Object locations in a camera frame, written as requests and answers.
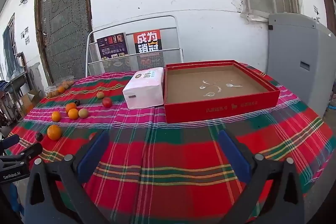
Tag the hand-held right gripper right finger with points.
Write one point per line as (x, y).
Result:
(233, 155)

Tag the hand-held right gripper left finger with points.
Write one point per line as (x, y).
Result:
(93, 153)

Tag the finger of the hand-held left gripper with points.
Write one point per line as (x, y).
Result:
(29, 149)
(10, 140)

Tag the red tomato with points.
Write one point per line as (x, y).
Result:
(91, 135)
(107, 102)

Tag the large orange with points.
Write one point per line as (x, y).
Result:
(54, 132)

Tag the yellow-green round fruit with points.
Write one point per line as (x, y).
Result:
(100, 95)
(83, 113)

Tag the red cardboard box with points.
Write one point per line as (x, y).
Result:
(210, 111)

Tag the blue plastic object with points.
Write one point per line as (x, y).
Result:
(11, 195)

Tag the brown cardboard box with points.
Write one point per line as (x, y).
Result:
(29, 102)

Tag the red green plaid tablecloth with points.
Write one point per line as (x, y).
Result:
(168, 150)

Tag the clear plastic fruit container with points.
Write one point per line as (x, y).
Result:
(59, 88)

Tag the white tissue pack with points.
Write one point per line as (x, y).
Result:
(141, 95)

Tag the blue framed window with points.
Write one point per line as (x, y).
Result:
(9, 37)

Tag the dark blue cookbook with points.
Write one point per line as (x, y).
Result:
(113, 50)

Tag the white metal mesh rack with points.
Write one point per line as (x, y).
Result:
(172, 56)

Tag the grey plastic appliance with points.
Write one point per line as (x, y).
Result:
(296, 56)

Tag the orange and black book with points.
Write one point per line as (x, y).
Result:
(147, 43)

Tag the studded grey metal door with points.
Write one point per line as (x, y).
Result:
(65, 29)

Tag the brown wooden door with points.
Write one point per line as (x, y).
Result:
(328, 3)

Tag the small wall sticker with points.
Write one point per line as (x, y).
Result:
(26, 35)

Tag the small wall notice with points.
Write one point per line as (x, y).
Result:
(316, 10)

